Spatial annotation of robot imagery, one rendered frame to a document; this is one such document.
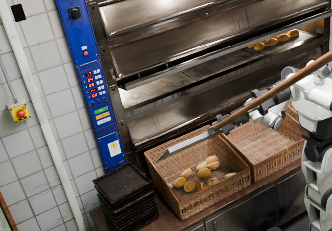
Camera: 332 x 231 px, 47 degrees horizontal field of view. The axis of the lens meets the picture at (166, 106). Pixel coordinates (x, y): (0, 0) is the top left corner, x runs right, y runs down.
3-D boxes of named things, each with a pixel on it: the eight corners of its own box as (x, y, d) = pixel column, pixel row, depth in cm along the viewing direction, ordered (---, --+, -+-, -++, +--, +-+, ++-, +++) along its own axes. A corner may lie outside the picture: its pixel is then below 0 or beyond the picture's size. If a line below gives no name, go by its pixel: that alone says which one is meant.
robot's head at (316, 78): (315, 73, 205) (315, 58, 201) (329, 80, 197) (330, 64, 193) (305, 77, 203) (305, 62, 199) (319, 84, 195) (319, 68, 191)
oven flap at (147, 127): (133, 145, 266) (123, 119, 262) (322, 65, 328) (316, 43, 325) (135, 146, 261) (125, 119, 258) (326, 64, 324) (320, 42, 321)
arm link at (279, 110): (264, 116, 240) (280, 85, 232) (281, 128, 232) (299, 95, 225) (255, 118, 231) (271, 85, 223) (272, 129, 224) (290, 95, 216)
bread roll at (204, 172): (212, 176, 273) (211, 176, 278) (210, 166, 274) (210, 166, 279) (198, 178, 273) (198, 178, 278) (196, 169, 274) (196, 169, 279)
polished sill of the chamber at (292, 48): (122, 115, 260) (121, 110, 259) (317, 39, 323) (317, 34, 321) (125, 118, 256) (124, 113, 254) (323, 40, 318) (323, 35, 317)
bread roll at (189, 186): (197, 185, 267) (193, 187, 271) (191, 177, 267) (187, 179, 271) (189, 193, 260) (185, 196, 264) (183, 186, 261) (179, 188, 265)
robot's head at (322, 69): (322, 67, 200) (315, 58, 196) (334, 72, 193) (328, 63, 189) (313, 76, 201) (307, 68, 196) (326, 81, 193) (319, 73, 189)
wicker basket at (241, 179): (148, 182, 282) (142, 152, 269) (212, 152, 302) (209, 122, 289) (181, 222, 243) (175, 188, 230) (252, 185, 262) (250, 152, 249)
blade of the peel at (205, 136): (250, 117, 229) (248, 113, 229) (170, 153, 210) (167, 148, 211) (227, 130, 262) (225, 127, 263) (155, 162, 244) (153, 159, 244)
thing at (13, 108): (12, 119, 220) (6, 104, 215) (30, 113, 224) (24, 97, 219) (14, 124, 214) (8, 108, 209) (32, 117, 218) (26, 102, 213)
